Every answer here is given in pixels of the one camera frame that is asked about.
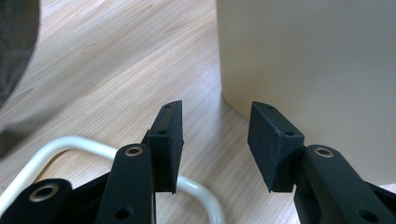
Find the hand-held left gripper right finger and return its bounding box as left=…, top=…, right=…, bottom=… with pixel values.
left=247, top=101, right=305, bottom=193

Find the white square bin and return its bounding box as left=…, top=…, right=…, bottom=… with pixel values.
left=216, top=0, right=396, bottom=189

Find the black trash bag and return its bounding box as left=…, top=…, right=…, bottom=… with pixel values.
left=0, top=0, right=41, bottom=158

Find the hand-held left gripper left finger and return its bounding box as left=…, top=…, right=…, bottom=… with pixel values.
left=141, top=100, right=185, bottom=195

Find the white bin rim ring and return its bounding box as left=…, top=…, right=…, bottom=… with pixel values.
left=0, top=135, right=226, bottom=224

